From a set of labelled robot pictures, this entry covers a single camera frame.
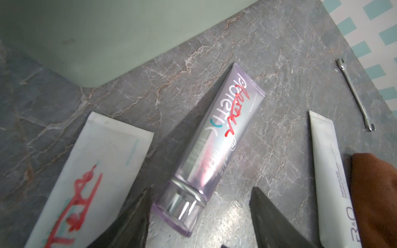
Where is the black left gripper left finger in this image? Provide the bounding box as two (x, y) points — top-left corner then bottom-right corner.
(89, 188), (152, 248)

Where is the white green cap toothpaste tube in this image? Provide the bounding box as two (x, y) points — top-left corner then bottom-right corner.
(26, 112), (154, 248)

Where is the white R&O purple cap tube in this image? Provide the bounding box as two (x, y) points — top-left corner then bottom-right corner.
(309, 111), (362, 248)

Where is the brown cloth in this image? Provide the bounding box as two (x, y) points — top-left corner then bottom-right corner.
(350, 153), (397, 248)

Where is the green plastic storage box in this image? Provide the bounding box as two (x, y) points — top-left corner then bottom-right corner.
(1, 1), (252, 87)

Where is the small silver wrench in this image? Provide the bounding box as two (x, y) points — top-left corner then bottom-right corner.
(336, 57), (376, 132)

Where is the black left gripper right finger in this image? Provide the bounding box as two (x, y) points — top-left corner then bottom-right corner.
(249, 187), (315, 248)

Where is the silver purple Protetix toothpaste tube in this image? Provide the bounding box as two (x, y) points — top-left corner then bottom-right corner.
(153, 63), (265, 237)

